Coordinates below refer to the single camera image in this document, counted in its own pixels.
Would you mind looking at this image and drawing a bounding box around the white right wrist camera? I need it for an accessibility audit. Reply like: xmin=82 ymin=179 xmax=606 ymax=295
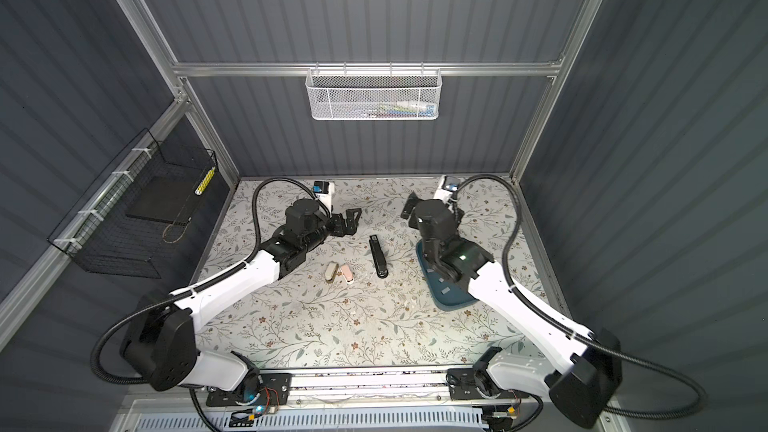
xmin=433 ymin=175 xmax=462 ymax=204

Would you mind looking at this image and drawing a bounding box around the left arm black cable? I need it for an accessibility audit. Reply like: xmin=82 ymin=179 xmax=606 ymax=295
xmin=89 ymin=176 xmax=331 ymax=432

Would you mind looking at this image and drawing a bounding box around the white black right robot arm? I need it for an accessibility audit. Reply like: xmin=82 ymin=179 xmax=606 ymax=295
xmin=401 ymin=194 xmax=622 ymax=428

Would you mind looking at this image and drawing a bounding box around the yellow marker pen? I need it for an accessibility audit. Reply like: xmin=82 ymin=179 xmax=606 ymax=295
xmin=194 ymin=166 xmax=216 ymax=196

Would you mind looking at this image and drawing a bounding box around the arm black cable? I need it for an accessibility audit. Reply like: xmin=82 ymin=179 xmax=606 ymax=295
xmin=452 ymin=173 xmax=709 ymax=421
xmin=89 ymin=176 xmax=331 ymax=432

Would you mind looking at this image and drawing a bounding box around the black long stapler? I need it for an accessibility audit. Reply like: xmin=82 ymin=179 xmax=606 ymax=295
xmin=369 ymin=235 xmax=389 ymax=279

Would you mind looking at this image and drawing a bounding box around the black foam pad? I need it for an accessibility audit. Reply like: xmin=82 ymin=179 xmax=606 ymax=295
xmin=126 ymin=177 xmax=202 ymax=226

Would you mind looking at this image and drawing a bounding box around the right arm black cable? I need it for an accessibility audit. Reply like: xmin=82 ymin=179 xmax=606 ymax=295
xmin=452 ymin=173 xmax=709 ymax=421

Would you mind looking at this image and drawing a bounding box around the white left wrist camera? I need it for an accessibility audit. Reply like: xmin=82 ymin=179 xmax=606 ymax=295
xmin=312 ymin=180 xmax=335 ymax=213

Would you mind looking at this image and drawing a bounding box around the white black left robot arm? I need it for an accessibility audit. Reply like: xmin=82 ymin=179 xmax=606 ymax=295
xmin=120 ymin=199 xmax=362 ymax=392

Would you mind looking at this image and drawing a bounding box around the black wire basket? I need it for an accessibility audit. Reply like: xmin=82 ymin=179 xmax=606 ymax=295
xmin=48 ymin=134 xmax=218 ymax=279

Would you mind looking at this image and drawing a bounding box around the teal plastic tray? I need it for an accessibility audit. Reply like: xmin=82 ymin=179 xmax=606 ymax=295
xmin=416 ymin=240 xmax=477 ymax=311

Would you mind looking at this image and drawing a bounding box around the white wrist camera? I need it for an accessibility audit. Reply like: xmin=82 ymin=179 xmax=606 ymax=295
xmin=433 ymin=175 xmax=462 ymax=204
xmin=312 ymin=180 xmax=335 ymax=213

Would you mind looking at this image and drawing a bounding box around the white wire mesh basket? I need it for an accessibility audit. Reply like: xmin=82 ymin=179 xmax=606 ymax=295
xmin=305 ymin=70 xmax=443 ymax=121

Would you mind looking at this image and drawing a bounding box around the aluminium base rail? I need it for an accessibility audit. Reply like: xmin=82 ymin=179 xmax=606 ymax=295
xmin=118 ymin=364 xmax=524 ymax=414

